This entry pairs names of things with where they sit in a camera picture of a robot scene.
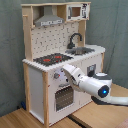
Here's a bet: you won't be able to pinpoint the grey toy sink basin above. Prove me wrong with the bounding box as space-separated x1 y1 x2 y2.
65 47 95 55

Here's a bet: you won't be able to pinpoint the left red stove knob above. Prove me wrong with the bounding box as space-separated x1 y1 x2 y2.
54 73 60 79

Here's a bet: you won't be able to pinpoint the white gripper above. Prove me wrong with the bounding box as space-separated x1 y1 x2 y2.
63 64 84 88

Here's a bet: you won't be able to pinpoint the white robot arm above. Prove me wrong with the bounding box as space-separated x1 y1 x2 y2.
63 64 128 107

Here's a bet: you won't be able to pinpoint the wooden toy kitchen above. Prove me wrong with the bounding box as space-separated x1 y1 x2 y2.
22 2 105 127

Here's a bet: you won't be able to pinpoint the white fridge door with dispenser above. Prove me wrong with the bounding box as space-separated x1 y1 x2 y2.
80 55 102 105

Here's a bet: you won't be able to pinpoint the toy microwave with door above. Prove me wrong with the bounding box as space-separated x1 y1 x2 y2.
67 3 90 21

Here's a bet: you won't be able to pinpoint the black stovetop red burners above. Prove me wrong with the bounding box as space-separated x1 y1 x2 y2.
34 53 71 67

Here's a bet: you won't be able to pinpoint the oven door with handle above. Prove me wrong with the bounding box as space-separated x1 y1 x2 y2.
55 84 74 111

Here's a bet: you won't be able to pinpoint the black toy faucet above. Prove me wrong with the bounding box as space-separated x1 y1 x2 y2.
67 33 82 49

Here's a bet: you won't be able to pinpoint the grey range hood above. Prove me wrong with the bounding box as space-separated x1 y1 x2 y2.
35 5 64 27

